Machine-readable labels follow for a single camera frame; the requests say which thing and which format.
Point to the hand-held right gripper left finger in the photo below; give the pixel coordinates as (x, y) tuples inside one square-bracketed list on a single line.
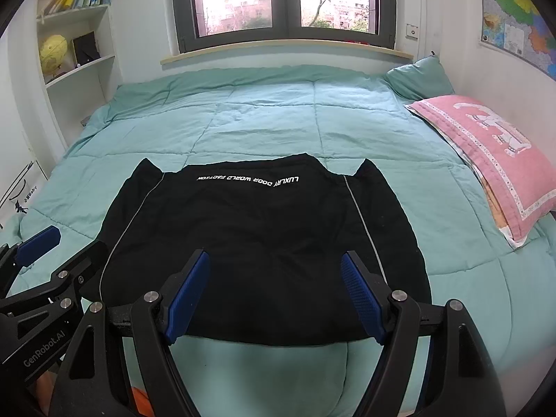
[(187, 295)]

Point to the pink printed pillow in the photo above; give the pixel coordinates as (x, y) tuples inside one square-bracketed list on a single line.
[(486, 147)]

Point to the white wall switch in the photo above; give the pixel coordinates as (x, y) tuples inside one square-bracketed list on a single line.
[(411, 31)]

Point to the person's left hand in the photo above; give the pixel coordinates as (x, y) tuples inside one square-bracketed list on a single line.
[(44, 395)]

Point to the wooden windowsill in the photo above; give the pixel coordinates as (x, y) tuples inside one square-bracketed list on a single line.
[(286, 52)]

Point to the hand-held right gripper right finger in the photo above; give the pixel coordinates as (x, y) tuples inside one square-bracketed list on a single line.
[(360, 295)]

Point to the black jacket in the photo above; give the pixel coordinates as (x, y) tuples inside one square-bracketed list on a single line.
[(269, 243)]

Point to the green pillow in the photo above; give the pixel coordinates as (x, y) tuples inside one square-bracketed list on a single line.
[(419, 80)]

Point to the white printed carton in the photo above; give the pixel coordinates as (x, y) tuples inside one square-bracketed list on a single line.
[(19, 191)]

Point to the white bookshelf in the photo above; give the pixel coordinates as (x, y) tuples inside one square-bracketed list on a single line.
[(78, 74)]

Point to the dark framed window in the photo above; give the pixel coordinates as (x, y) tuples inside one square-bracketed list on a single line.
[(284, 4)]

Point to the yellow globe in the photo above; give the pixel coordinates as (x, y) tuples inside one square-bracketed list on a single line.
[(53, 52)]

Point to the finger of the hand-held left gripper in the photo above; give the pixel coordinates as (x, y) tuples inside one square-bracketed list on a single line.
[(84, 260), (40, 243)]

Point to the green quilt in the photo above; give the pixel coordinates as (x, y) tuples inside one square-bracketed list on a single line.
[(269, 113)]

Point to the wall map poster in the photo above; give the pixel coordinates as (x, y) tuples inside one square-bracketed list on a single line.
[(517, 17)]

